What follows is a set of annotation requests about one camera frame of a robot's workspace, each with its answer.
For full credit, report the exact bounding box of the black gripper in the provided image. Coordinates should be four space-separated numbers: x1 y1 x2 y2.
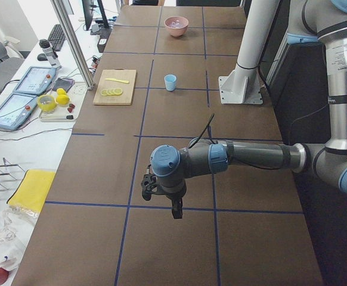
166 191 186 219

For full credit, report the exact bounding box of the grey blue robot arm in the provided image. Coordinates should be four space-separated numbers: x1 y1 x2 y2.
141 1 347 219

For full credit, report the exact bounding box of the light blue cup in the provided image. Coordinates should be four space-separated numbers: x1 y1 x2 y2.
164 74 177 92

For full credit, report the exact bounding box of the clear ice cubes pile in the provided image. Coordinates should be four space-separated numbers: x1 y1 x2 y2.
168 19 185 29

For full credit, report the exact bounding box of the lemon slices row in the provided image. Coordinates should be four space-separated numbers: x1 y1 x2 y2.
100 88 123 96

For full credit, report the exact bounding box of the wooden cutting board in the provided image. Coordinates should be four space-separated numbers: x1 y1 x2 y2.
93 69 137 105

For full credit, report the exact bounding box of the yellow plastic knife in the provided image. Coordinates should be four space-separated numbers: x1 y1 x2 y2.
105 77 130 84

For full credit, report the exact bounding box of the yellow cloth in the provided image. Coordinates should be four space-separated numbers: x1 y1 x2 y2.
7 169 55 214

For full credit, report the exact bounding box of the red strawberry on tray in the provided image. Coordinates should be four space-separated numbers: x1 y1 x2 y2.
67 104 75 113

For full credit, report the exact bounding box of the white tray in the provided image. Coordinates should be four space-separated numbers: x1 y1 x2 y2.
39 103 79 122

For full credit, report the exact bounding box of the yellow lemon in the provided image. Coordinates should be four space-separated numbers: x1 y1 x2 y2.
56 88 67 95
55 94 70 105

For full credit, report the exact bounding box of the dark notebook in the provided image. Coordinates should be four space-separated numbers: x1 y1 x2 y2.
52 78 75 92

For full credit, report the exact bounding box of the yellow tape roll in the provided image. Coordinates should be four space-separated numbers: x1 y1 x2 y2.
37 95 57 112

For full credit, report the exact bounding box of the pink bowl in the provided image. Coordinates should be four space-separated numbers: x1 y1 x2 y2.
164 16 189 37

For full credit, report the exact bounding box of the lower blue teach pendant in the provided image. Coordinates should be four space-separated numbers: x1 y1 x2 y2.
0 92 38 131

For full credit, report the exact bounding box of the blue teach pendant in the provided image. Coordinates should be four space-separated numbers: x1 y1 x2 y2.
14 66 57 95
0 92 38 131

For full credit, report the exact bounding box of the upper blue teach pendant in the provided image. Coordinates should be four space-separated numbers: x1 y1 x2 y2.
14 66 57 95

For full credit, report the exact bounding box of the black power strip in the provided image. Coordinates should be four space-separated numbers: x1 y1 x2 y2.
97 28 111 53

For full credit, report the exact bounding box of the clear water bottle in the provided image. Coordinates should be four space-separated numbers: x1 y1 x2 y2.
39 39 61 69

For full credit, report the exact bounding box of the black keyboard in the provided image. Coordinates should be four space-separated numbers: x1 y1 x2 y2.
48 24 66 51

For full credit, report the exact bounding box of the black computer monitor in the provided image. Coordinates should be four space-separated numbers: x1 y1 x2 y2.
82 0 109 30

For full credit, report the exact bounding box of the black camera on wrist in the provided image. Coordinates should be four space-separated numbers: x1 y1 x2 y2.
141 174 161 201

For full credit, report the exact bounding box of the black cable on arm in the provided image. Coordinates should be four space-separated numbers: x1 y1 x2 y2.
188 113 284 171

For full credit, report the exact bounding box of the white camera pole with base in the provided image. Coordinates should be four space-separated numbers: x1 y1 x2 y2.
218 0 280 105

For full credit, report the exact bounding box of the aluminium frame post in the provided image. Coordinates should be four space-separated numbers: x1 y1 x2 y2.
51 0 95 90

